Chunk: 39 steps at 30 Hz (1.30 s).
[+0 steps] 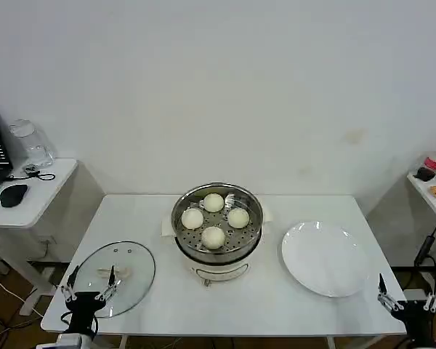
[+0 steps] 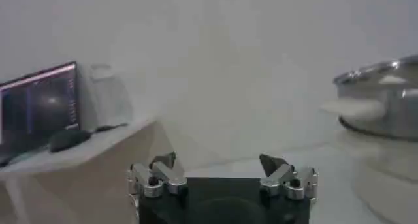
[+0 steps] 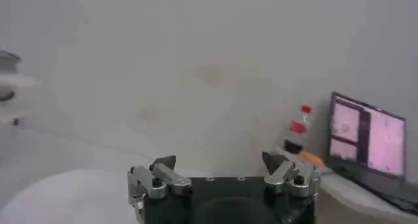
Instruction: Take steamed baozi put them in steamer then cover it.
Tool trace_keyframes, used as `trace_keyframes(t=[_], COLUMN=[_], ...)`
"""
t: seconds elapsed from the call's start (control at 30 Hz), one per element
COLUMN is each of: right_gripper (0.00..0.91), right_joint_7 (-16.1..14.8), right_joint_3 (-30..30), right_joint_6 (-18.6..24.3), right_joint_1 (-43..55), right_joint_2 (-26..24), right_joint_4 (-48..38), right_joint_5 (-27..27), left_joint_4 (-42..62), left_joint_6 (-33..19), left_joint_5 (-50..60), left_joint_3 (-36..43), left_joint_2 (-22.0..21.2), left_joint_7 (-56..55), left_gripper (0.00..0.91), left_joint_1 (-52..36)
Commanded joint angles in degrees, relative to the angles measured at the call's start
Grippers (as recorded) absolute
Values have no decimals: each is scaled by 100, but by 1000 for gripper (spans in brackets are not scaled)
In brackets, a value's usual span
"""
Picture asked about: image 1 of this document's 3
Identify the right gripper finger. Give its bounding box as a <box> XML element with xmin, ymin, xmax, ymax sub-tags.
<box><xmin>422</xmin><ymin>276</ymin><xmax>436</xmax><ymax>313</ymax></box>
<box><xmin>376</xmin><ymin>273</ymin><xmax>403</xmax><ymax>313</ymax></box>

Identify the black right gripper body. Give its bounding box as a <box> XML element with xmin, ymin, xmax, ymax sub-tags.
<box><xmin>392</xmin><ymin>299</ymin><xmax>436</xmax><ymax>349</ymax></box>

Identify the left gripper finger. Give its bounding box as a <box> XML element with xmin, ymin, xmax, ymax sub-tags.
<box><xmin>59</xmin><ymin>265</ymin><xmax>80</xmax><ymax>302</ymax></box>
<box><xmin>94</xmin><ymin>265</ymin><xmax>119</xmax><ymax>301</ymax></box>

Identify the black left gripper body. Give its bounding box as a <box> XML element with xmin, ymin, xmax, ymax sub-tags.
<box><xmin>65</xmin><ymin>291</ymin><xmax>107</xmax><ymax>334</ymax></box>

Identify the white steamed bun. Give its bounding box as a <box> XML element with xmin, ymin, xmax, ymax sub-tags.
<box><xmin>181</xmin><ymin>207</ymin><xmax>205</xmax><ymax>230</ymax></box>
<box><xmin>201</xmin><ymin>225</ymin><xmax>227</xmax><ymax>251</ymax></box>
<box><xmin>203</xmin><ymin>193</ymin><xmax>225</xmax><ymax>213</ymax></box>
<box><xmin>227</xmin><ymin>206</ymin><xmax>251</xmax><ymax>230</ymax></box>

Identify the round glass lid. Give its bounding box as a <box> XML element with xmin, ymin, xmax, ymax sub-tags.
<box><xmin>70</xmin><ymin>239</ymin><xmax>158</xmax><ymax>321</ymax></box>

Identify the white round plate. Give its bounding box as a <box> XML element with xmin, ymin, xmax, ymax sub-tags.
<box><xmin>280</xmin><ymin>220</ymin><xmax>371</xmax><ymax>299</ymax></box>

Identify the white side desk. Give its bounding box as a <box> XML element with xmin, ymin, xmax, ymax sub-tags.
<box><xmin>0</xmin><ymin>157</ymin><xmax>78</xmax><ymax>316</ymax></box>

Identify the white desk with legs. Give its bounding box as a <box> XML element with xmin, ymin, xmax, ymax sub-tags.
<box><xmin>402</xmin><ymin>169</ymin><xmax>436</xmax><ymax>322</ymax></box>

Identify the black computer mouse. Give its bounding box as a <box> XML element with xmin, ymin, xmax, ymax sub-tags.
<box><xmin>0</xmin><ymin>183</ymin><xmax>29</xmax><ymax>209</ymax></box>

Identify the perforated steel steamer basket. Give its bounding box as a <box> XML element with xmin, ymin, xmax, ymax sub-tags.
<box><xmin>171</xmin><ymin>182</ymin><xmax>265</xmax><ymax>265</ymax></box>

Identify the white electric pot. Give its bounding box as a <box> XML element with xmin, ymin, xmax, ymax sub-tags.
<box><xmin>160</xmin><ymin>210</ymin><xmax>275</xmax><ymax>289</ymax></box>

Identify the small black object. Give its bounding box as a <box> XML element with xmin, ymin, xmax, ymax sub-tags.
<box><xmin>413</xmin><ymin>167</ymin><xmax>436</xmax><ymax>182</ymax></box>

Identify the white work table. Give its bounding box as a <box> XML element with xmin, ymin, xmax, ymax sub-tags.
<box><xmin>40</xmin><ymin>193</ymin><xmax>411</xmax><ymax>349</ymax></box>

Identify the clear glass jar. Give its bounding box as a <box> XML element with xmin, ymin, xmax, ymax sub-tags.
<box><xmin>8</xmin><ymin>119</ymin><xmax>56</xmax><ymax>169</ymax></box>

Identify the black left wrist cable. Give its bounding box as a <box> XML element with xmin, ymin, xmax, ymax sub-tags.
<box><xmin>59</xmin><ymin>311</ymin><xmax>100</xmax><ymax>337</ymax></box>

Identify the black cable with adapter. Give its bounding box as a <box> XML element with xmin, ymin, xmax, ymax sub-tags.
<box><xmin>413</xmin><ymin>209</ymin><xmax>436</xmax><ymax>267</ymax></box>

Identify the white floor cable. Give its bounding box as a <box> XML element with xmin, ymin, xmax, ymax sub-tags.
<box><xmin>0</xmin><ymin>271</ymin><xmax>27</xmax><ymax>303</ymax></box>

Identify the black looped cable with keys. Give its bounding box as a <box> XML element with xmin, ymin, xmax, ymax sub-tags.
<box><xmin>6</xmin><ymin>163</ymin><xmax>56</xmax><ymax>183</ymax></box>

